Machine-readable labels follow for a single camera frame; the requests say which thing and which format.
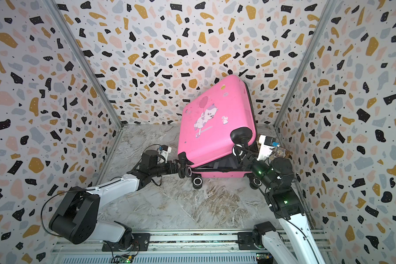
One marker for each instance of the pink hard-shell kids suitcase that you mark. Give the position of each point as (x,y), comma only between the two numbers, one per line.
(217,130)

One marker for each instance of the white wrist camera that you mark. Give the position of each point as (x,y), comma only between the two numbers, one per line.
(164,150)
(268,147)

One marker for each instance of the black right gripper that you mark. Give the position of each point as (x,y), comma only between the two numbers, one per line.
(249,158)

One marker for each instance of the small card box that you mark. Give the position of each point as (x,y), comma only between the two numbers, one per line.
(280,152)

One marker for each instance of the right aluminium corner post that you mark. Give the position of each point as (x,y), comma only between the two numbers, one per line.
(326,13)

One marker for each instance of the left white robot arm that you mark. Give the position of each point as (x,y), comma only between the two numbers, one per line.
(76,218)

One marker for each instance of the aluminium corner post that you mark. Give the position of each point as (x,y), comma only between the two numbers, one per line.
(326,13)
(57,16)

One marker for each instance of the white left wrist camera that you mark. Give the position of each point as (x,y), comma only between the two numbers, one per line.
(164,150)

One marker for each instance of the left aluminium corner post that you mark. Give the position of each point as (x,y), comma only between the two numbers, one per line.
(57,16)

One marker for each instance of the wooden chess board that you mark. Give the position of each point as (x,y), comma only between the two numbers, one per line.
(269,161)

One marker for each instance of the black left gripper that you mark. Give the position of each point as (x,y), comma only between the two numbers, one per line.
(175,169)

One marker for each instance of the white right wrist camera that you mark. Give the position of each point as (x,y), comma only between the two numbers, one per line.
(268,147)

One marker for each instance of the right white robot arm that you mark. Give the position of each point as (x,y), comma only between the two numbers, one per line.
(277,177)

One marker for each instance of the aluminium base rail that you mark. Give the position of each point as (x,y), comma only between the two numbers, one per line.
(195,246)

